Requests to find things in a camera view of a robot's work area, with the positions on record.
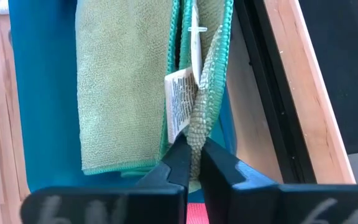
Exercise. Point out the blue plastic bin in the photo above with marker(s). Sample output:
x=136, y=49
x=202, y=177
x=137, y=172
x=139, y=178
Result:
x=45, y=93

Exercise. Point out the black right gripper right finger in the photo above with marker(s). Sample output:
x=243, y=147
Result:
x=244, y=202

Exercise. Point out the pink microfiber towel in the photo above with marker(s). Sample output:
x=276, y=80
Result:
x=196, y=214

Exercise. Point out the pale green teal-edged towel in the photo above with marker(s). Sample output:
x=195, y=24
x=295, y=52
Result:
x=120, y=93

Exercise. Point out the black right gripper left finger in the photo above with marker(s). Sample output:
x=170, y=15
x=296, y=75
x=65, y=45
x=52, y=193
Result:
x=120, y=205

